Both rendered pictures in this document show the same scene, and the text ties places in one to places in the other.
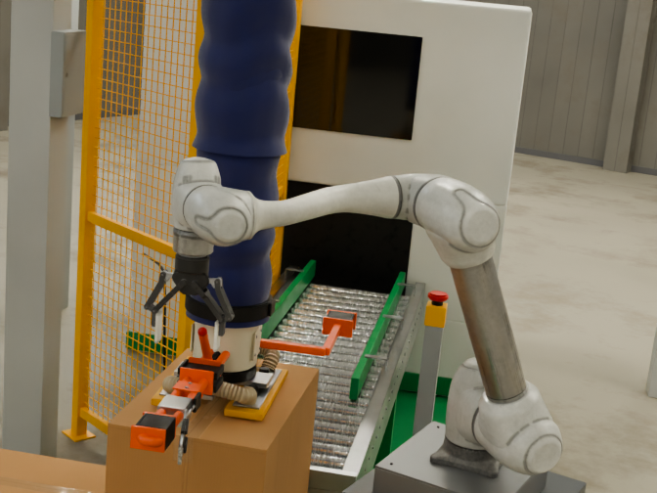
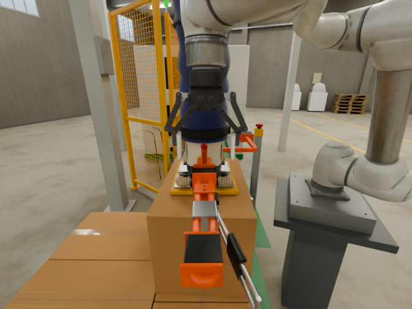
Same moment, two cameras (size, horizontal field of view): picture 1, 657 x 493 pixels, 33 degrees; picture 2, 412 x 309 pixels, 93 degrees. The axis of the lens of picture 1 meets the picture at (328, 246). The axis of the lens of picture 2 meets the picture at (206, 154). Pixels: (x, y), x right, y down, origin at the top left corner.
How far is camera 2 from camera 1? 2.00 m
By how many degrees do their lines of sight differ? 10
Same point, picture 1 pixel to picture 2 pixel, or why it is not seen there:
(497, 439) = (381, 186)
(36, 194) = (101, 106)
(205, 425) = not seen: hidden behind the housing
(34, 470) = (114, 222)
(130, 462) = (165, 236)
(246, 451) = (243, 221)
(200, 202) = not seen: outside the picture
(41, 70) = (92, 54)
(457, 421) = (328, 175)
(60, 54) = (99, 45)
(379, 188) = (333, 16)
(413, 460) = (303, 197)
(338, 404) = not seen: hidden behind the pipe
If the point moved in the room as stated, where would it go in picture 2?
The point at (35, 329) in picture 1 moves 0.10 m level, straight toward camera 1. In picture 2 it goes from (111, 157) to (111, 160)
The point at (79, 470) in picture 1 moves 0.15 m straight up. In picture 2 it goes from (135, 217) to (132, 198)
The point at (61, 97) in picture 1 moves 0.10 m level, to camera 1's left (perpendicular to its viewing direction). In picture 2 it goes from (103, 65) to (91, 64)
